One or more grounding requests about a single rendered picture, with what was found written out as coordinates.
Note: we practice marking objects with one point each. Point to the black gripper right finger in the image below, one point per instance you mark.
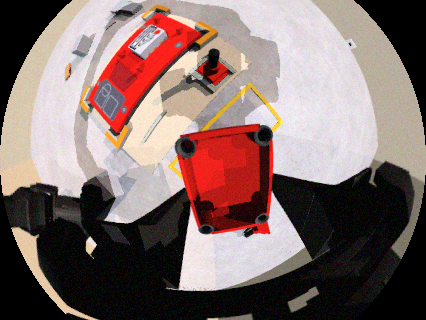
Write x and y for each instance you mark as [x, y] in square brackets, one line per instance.
[316, 209]

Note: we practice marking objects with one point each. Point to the tan wooden block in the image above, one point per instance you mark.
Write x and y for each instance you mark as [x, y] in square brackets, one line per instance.
[67, 71]

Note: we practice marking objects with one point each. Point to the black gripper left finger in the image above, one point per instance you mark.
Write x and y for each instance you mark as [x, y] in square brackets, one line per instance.
[157, 239]

